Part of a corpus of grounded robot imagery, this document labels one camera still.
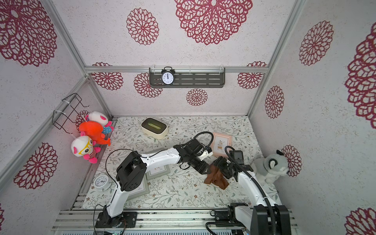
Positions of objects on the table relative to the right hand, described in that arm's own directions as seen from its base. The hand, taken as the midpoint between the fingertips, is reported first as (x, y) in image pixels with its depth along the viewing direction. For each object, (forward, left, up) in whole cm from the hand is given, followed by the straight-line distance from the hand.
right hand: (216, 163), depth 87 cm
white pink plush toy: (+24, +73, +14) cm, 78 cm away
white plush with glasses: (+1, +73, +15) cm, 75 cm away
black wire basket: (+14, +81, +27) cm, 86 cm away
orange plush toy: (+14, +75, +12) cm, 77 cm away
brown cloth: (-7, +2, -1) cm, 7 cm away
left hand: (-5, +6, 0) cm, 8 cm away
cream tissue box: (+27, +42, -1) cm, 50 cm away
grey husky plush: (-7, -25, +9) cm, 27 cm away
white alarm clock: (-12, +65, -2) cm, 67 cm away
